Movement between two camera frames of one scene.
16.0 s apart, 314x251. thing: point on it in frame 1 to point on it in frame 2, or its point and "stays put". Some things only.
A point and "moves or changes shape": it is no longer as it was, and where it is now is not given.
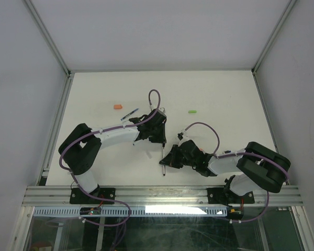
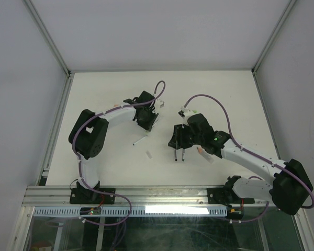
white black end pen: x=163 y=166 moves or changes shape
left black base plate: x=78 y=196 stays put
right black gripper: x=170 y=159 to x=177 y=141
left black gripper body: x=158 y=134 to x=148 y=119
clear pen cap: x=149 y=156 stays put
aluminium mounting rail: x=156 y=196 stays put
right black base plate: x=214 y=195 stays put
